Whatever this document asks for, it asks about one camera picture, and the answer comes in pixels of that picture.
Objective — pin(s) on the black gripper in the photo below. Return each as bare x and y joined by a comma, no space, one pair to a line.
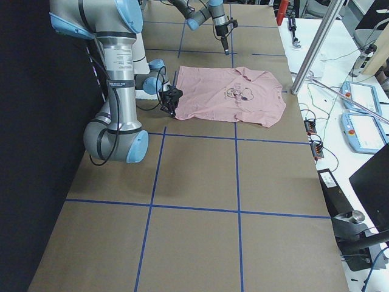
169,101
220,30

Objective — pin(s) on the pink Snoopy t-shirt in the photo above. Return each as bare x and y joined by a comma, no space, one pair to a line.
230,95

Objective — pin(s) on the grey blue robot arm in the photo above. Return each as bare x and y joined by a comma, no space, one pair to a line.
214,10
115,134

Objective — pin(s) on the upper orange connector board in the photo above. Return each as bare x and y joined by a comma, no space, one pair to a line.
310,126

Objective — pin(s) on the orange connector board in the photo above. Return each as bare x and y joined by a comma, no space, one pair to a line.
317,150
310,126

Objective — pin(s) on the lower orange connector board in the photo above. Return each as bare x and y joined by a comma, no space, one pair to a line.
317,150

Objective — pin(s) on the upper blue teach pendant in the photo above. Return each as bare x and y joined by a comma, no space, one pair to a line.
364,94

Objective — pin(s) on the blue teach pendant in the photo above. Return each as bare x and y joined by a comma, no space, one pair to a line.
364,94
363,133

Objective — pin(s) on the lower blue teach pendant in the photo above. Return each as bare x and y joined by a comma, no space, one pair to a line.
363,133

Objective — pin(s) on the black power box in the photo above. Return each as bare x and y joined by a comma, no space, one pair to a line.
336,201

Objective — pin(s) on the black monitor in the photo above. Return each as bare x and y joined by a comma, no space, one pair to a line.
370,184

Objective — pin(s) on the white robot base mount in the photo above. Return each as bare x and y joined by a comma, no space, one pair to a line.
140,65

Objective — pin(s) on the aluminium frame post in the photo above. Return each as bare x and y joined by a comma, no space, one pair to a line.
323,30

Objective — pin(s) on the black camera stand clamp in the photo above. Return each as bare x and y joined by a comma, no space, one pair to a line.
358,245

